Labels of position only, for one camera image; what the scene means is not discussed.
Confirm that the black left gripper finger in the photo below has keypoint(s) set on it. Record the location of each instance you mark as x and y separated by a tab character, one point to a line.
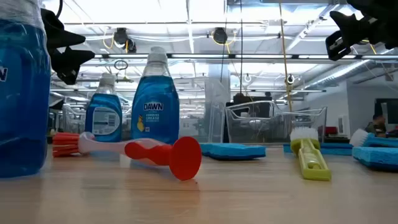
70	65
57	37

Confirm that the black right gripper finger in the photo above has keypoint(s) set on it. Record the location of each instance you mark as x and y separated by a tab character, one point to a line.
338	46
357	31

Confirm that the blue dish soap bottle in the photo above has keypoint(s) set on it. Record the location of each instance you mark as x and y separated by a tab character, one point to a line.
21	109
155	121
104	121

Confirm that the blue dish brush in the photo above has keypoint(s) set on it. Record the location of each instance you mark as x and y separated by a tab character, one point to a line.
377	141

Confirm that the green dish brush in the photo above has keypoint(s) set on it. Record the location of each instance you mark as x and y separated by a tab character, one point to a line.
311	158

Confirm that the red dish brush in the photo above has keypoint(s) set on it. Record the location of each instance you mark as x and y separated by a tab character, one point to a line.
183	157

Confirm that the light blue sponge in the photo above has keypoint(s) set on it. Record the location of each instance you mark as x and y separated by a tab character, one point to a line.
377	158
233	151

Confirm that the black computer monitor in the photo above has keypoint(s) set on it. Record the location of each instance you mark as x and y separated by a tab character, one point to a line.
390	110

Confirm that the person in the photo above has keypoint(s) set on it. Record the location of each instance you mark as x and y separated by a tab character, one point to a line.
377	126

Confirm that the clear rectangular plastic tub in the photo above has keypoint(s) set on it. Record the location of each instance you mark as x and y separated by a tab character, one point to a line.
214	124

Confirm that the silver ventilation duct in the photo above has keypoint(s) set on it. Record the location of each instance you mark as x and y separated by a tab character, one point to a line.
342	73

